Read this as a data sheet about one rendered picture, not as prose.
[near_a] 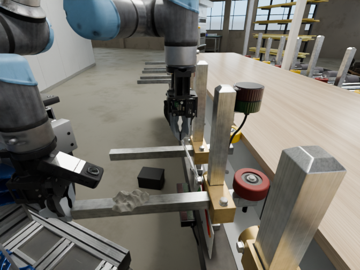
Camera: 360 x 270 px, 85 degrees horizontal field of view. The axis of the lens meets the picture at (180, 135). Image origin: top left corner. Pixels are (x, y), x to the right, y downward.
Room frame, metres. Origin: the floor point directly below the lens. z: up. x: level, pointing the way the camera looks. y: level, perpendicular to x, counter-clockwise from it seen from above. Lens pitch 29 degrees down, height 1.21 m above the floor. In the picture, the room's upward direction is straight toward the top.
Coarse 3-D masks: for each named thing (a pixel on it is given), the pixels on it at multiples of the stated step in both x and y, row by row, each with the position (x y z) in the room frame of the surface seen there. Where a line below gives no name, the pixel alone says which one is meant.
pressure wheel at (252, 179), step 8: (248, 168) 0.39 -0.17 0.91; (240, 176) 0.36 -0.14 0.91; (248, 176) 0.36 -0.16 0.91; (256, 176) 0.36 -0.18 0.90; (264, 176) 0.36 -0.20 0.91; (232, 184) 0.36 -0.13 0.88; (240, 184) 0.33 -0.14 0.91; (248, 184) 0.33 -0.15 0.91; (256, 184) 0.34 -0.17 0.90; (264, 184) 0.33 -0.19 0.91; (240, 192) 0.33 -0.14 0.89; (248, 192) 0.32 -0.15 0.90; (256, 192) 0.31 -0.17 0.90; (264, 192) 0.32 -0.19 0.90; (256, 200) 0.31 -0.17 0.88
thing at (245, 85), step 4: (236, 84) 0.40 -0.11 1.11; (240, 84) 0.40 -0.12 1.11; (244, 84) 0.40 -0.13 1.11; (248, 84) 0.40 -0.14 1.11; (252, 84) 0.40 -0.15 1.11; (256, 84) 0.40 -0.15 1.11; (260, 84) 0.40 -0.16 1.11; (244, 88) 0.37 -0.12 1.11; (248, 88) 0.37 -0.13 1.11; (252, 88) 0.37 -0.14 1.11; (256, 88) 0.37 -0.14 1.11; (260, 88) 0.37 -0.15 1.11; (240, 100) 0.37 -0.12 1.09; (236, 112) 0.37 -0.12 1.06; (240, 112) 0.37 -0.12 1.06; (232, 120) 0.37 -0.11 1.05; (244, 120) 0.39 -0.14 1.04; (232, 124) 0.37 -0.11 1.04; (240, 128) 0.39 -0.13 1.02; (236, 132) 0.39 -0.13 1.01; (232, 136) 0.39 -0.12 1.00
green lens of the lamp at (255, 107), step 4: (236, 100) 0.38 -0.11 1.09; (260, 100) 0.38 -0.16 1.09; (236, 104) 0.37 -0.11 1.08; (240, 104) 0.37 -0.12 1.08; (244, 104) 0.36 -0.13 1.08; (248, 104) 0.36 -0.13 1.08; (252, 104) 0.36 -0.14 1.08; (256, 104) 0.36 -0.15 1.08; (260, 104) 0.37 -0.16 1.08; (236, 108) 0.37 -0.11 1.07; (240, 108) 0.37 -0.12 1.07; (244, 108) 0.36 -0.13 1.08; (248, 108) 0.36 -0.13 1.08; (252, 108) 0.36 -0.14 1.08; (256, 108) 0.36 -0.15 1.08; (244, 112) 0.36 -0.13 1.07; (248, 112) 0.36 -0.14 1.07; (252, 112) 0.36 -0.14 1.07
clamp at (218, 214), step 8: (208, 184) 0.37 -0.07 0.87; (224, 184) 0.37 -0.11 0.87; (208, 192) 0.35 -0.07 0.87; (216, 192) 0.34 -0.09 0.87; (224, 192) 0.34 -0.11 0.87; (216, 200) 0.32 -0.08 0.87; (232, 200) 0.32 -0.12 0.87; (216, 208) 0.30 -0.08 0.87; (224, 208) 0.30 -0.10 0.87; (232, 208) 0.30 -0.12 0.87; (216, 216) 0.30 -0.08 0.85; (224, 216) 0.30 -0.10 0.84; (232, 216) 0.30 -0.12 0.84
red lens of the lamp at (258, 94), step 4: (236, 88) 0.38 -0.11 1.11; (240, 88) 0.37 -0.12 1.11; (264, 88) 0.38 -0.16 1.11; (236, 92) 0.38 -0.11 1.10; (240, 92) 0.37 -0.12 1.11; (244, 92) 0.37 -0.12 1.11; (248, 92) 0.36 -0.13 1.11; (252, 92) 0.36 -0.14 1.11; (256, 92) 0.36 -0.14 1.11; (260, 92) 0.37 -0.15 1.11; (236, 96) 0.38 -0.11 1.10; (240, 96) 0.37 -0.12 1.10; (244, 96) 0.37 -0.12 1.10; (248, 96) 0.36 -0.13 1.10; (252, 96) 0.36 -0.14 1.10; (256, 96) 0.36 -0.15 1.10; (260, 96) 0.37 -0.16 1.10; (244, 100) 0.36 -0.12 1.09; (248, 100) 0.36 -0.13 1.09; (252, 100) 0.36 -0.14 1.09; (256, 100) 0.36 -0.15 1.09
